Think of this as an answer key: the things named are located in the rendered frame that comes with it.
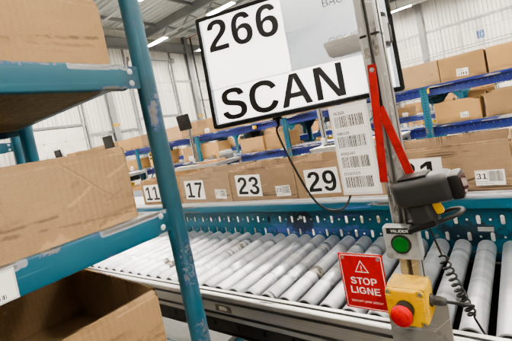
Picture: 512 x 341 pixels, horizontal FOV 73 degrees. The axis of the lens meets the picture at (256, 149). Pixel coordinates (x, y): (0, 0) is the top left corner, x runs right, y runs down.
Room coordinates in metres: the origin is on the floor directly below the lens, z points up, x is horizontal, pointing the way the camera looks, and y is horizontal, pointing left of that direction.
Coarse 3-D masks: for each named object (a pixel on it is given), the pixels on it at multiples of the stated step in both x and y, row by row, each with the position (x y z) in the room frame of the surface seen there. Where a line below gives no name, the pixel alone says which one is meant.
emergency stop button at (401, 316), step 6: (396, 306) 0.62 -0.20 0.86; (402, 306) 0.61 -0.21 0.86; (390, 312) 0.62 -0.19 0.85; (396, 312) 0.61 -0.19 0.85; (402, 312) 0.60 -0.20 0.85; (408, 312) 0.60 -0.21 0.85; (396, 318) 0.61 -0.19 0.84; (402, 318) 0.60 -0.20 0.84; (408, 318) 0.60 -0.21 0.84; (396, 324) 0.62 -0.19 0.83; (402, 324) 0.61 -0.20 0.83; (408, 324) 0.60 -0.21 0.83
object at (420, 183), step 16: (416, 176) 0.62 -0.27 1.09; (432, 176) 0.60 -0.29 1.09; (448, 176) 0.58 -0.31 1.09; (464, 176) 0.60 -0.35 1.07; (400, 192) 0.63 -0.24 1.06; (416, 192) 0.61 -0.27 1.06; (432, 192) 0.59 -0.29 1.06; (448, 192) 0.58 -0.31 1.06; (464, 192) 0.57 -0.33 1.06; (416, 208) 0.63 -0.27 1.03; (432, 208) 0.62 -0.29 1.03; (416, 224) 0.63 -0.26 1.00; (432, 224) 0.61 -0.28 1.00
